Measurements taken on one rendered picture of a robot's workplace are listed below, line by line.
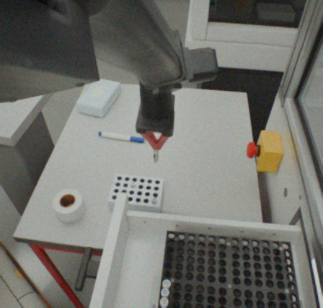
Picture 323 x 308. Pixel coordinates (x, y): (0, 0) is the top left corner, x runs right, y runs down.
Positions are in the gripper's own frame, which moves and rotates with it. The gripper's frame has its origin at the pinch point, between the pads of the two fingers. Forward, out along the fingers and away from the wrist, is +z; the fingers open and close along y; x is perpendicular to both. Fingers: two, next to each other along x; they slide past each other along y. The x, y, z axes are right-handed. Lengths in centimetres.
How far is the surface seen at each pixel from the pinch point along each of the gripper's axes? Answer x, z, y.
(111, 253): 5.4, 2.2, -22.9
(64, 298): 42, 95, -6
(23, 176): 54, 45, 22
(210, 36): -13, 2, 54
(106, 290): 5.2, 3.2, -28.5
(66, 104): 81, 94, 127
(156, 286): -1.9, 10.3, -24.8
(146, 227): 0.9, 9.6, -13.8
